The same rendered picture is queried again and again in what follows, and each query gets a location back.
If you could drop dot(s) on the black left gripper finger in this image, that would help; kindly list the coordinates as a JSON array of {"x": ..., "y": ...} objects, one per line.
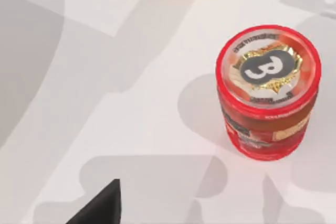
[{"x": 105, "y": 205}]

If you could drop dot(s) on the red jar with clear lid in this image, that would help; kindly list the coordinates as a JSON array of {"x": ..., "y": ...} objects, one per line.
[{"x": 267, "y": 90}]

